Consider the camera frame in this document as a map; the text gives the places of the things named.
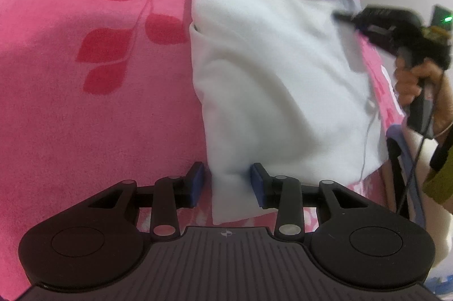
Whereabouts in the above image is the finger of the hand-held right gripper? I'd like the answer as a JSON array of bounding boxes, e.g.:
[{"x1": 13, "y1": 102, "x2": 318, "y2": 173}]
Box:
[
  {"x1": 358, "y1": 26, "x2": 399, "y2": 51},
  {"x1": 333, "y1": 10, "x2": 365, "y2": 31}
]

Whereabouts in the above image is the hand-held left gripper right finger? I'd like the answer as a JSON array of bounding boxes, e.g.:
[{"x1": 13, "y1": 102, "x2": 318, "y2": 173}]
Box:
[{"x1": 249, "y1": 162, "x2": 370, "y2": 241}]

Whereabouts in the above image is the pink floral blanket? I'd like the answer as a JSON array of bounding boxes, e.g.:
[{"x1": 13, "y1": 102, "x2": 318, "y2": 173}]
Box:
[{"x1": 0, "y1": 0, "x2": 407, "y2": 241}]

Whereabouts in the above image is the white hoodie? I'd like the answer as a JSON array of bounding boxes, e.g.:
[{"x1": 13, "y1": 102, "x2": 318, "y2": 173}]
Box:
[{"x1": 187, "y1": 0, "x2": 390, "y2": 225}]

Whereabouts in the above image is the person's right hand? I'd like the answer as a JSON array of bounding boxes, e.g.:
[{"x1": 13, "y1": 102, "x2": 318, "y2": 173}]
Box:
[{"x1": 394, "y1": 55, "x2": 453, "y2": 137}]

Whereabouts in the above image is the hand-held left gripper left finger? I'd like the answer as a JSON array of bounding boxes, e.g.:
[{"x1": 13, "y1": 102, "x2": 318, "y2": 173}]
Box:
[{"x1": 87, "y1": 161, "x2": 206, "y2": 238}]

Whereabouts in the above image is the cream folded garment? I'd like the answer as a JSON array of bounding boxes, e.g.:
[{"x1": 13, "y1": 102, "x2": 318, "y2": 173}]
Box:
[{"x1": 403, "y1": 124, "x2": 448, "y2": 266}]

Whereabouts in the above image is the black cable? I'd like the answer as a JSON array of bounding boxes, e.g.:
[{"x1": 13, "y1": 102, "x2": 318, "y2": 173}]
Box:
[{"x1": 400, "y1": 135, "x2": 425, "y2": 217}]

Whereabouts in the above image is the person's right forearm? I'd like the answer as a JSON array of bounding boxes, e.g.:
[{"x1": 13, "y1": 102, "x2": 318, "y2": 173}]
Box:
[{"x1": 423, "y1": 142, "x2": 453, "y2": 206}]

